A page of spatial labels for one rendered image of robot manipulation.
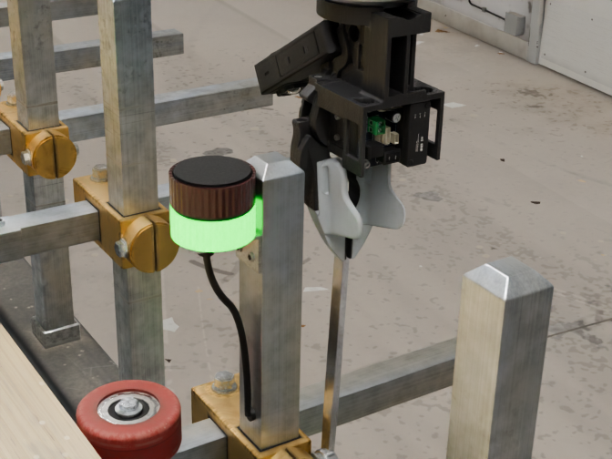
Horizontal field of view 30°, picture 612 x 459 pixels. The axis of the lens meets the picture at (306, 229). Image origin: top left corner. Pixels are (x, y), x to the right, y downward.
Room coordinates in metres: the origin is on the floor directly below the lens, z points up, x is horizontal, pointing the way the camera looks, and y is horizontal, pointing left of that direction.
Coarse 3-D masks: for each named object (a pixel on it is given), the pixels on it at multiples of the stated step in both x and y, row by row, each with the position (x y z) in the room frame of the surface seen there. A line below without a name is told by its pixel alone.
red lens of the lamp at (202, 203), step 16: (176, 192) 0.71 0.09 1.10; (192, 192) 0.70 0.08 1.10; (208, 192) 0.70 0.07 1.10; (224, 192) 0.70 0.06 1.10; (240, 192) 0.71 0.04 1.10; (176, 208) 0.71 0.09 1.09; (192, 208) 0.70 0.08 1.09; (208, 208) 0.70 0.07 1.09; (224, 208) 0.70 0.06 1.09; (240, 208) 0.71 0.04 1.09
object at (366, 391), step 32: (416, 352) 0.90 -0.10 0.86; (448, 352) 0.90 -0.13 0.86; (320, 384) 0.84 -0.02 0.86; (352, 384) 0.84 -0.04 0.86; (384, 384) 0.85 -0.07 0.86; (416, 384) 0.86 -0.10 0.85; (448, 384) 0.89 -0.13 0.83; (320, 416) 0.81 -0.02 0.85; (352, 416) 0.83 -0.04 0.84; (192, 448) 0.74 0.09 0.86; (224, 448) 0.76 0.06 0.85
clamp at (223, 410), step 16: (208, 384) 0.82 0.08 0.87; (192, 400) 0.81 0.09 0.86; (208, 400) 0.80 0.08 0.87; (224, 400) 0.80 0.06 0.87; (192, 416) 0.81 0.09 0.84; (208, 416) 0.79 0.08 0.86; (224, 416) 0.77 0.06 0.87; (224, 432) 0.76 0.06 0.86; (240, 432) 0.75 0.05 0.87; (240, 448) 0.74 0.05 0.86; (256, 448) 0.73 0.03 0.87; (272, 448) 0.73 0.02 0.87; (288, 448) 0.73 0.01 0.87; (304, 448) 0.74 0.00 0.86
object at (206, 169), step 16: (192, 160) 0.74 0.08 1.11; (208, 160) 0.74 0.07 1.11; (224, 160) 0.74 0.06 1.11; (240, 160) 0.75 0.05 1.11; (176, 176) 0.72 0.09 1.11; (192, 176) 0.72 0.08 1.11; (208, 176) 0.72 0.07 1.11; (224, 176) 0.72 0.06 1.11; (240, 176) 0.72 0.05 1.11; (256, 240) 0.73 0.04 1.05; (208, 256) 0.72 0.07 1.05; (240, 256) 0.75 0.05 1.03; (256, 256) 0.73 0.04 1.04; (208, 272) 0.72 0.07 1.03; (224, 304) 0.73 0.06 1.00; (240, 320) 0.73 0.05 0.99; (240, 336) 0.73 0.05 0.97
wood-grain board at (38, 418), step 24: (0, 336) 0.84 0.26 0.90; (0, 360) 0.80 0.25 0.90; (24, 360) 0.80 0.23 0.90; (0, 384) 0.77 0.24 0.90; (24, 384) 0.77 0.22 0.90; (0, 408) 0.73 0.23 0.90; (24, 408) 0.73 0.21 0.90; (48, 408) 0.74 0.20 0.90; (0, 432) 0.70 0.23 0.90; (24, 432) 0.70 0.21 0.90; (48, 432) 0.70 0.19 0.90; (72, 432) 0.71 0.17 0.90; (0, 456) 0.67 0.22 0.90; (24, 456) 0.67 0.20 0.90; (48, 456) 0.67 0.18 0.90; (72, 456) 0.68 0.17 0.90; (96, 456) 0.68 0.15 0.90
